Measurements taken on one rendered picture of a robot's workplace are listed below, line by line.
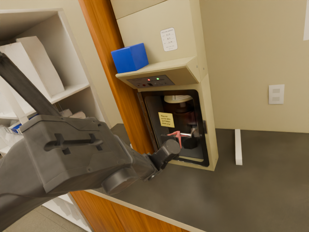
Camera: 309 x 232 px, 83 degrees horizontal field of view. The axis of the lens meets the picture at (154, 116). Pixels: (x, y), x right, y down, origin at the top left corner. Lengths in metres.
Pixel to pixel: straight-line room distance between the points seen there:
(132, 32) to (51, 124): 0.65
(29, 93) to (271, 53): 1.09
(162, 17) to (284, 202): 0.83
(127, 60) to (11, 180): 0.59
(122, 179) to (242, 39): 0.98
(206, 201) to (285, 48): 0.81
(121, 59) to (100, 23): 0.19
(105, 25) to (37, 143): 0.73
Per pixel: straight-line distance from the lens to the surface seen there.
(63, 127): 0.21
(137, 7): 0.79
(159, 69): 0.64
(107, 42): 0.86
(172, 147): 0.60
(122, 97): 0.87
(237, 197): 0.87
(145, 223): 1.09
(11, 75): 0.76
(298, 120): 1.26
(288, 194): 0.92
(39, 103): 0.76
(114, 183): 0.24
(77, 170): 0.19
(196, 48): 0.70
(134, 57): 0.71
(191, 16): 0.70
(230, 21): 1.10
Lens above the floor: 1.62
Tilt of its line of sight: 24 degrees down
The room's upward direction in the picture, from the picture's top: 16 degrees counter-clockwise
